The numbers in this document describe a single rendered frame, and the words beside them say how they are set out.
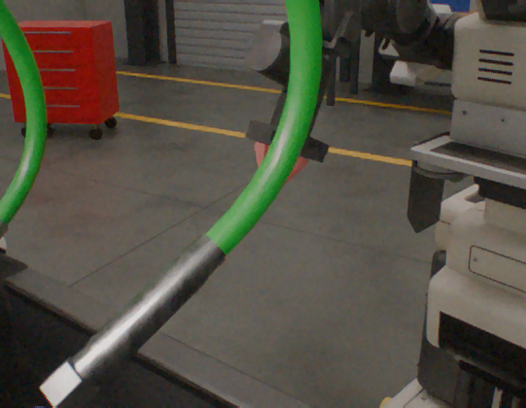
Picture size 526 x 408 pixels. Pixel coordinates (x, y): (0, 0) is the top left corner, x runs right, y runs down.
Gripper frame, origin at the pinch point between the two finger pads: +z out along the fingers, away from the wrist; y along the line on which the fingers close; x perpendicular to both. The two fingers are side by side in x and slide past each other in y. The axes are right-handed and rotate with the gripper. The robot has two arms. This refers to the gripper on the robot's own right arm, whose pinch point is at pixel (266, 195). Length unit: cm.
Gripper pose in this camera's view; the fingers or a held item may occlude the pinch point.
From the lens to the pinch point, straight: 79.3
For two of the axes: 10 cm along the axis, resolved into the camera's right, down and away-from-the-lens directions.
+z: -3.2, 9.4, 0.5
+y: 7.0, 2.8, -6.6
